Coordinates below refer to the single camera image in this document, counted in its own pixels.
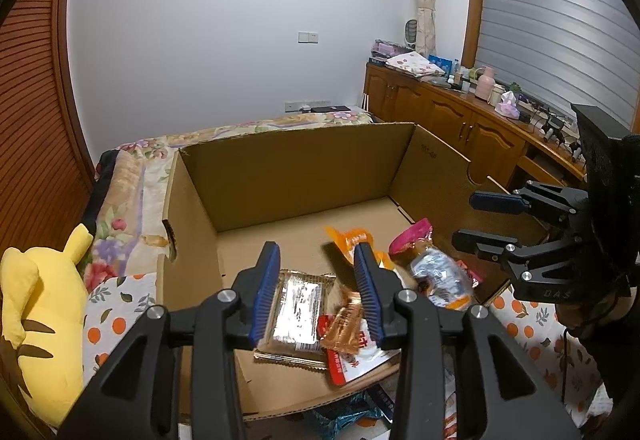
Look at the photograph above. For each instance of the small white fan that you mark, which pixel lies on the small white fan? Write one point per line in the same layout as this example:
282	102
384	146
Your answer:
411	33

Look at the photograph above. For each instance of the clear brown cracker packet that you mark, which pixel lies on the clear brown cracker packet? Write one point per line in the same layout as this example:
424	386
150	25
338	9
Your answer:
291	337

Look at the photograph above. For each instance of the brown cardboard box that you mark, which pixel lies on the brown cardboard box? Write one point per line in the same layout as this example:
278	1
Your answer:
226	198

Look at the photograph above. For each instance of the pink bottle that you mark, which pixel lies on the pink bottle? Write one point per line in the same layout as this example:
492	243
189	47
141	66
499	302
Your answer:
485	82

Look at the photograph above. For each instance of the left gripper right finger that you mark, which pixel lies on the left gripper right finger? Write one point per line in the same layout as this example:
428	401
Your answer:
378	288

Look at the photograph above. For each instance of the white blue snack packet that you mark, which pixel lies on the white blue snack packet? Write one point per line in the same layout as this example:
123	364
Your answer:
383	400

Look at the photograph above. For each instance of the teal foil candy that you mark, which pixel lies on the teal foil candy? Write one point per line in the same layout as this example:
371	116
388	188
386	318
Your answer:
329	420

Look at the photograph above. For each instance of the yellow plush toy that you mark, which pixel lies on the yellow plush toy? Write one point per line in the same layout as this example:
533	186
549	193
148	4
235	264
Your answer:
42	319

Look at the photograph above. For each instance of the pink tissue pack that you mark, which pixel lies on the pink tissue pack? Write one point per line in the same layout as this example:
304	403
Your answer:
508	106

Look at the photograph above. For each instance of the folded floral cloth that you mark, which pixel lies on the folded floral cloth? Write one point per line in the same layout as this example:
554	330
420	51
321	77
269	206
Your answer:
413	64

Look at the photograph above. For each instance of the red white duck snack packet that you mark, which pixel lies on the red white duck snack packet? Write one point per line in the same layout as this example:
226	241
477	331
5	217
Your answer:
345	366

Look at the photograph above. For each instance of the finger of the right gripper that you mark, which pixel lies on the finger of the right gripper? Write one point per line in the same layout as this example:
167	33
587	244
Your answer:
486	246
510	204

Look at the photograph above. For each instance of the gold foil snack wrapper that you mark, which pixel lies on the gold foil snack wrapper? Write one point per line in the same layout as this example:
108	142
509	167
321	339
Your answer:
342	335

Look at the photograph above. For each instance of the white wall switch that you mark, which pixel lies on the white wall switch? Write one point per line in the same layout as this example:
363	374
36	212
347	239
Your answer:
307	38

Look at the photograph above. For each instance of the wooden sideboard cabinet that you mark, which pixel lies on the wooden sideboard cabinet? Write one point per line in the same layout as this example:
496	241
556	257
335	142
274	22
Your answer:
509	152

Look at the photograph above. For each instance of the orange print tablecloth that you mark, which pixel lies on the orange print tablecloth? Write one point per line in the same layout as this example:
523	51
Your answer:
115	303

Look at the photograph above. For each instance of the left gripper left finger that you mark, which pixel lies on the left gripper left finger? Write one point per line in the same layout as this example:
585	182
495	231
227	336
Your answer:
255	288

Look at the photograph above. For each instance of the pink snack packet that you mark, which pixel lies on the pink snack packet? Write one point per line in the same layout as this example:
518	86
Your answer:
440	278

